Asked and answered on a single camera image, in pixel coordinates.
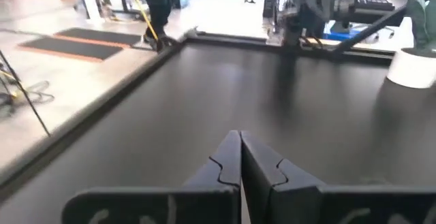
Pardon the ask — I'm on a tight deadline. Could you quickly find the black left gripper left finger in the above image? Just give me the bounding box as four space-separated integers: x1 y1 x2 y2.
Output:
182 129 243 224

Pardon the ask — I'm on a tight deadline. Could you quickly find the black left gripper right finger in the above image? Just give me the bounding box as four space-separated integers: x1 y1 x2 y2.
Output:
240 130 327 224

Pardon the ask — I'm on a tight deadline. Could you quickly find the light wooden side board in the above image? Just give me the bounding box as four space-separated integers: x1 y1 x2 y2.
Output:
301 36 393 53

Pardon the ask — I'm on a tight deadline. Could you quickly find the blue flat box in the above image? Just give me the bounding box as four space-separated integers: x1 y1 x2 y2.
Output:
322 20 362 42

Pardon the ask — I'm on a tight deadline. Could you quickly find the person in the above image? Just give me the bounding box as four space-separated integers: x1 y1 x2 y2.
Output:
138 0 178 48

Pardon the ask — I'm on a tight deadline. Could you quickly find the black stand beam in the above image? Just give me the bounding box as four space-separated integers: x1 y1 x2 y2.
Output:
333 5 409 54

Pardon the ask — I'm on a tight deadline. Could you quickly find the white round pot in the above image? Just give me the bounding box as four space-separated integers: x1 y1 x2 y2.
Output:
386 46 436 90

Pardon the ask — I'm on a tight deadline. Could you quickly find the black hazard-striped floor mat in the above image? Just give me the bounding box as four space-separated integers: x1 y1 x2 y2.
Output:
54 27 143 47
17 35 124 63

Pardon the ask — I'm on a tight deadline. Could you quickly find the thin black rod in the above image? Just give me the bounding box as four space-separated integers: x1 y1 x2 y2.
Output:
0 49 52 138

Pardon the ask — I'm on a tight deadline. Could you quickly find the green cloth in white cup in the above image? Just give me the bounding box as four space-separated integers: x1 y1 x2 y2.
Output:
406 0 436 52

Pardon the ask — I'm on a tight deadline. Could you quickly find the orange-yellow hanging cable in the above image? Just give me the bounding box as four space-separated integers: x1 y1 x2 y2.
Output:
124 0 160 44

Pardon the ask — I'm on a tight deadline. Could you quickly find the dark floor cable tangle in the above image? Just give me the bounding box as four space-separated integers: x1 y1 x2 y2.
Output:
0 80 56 119

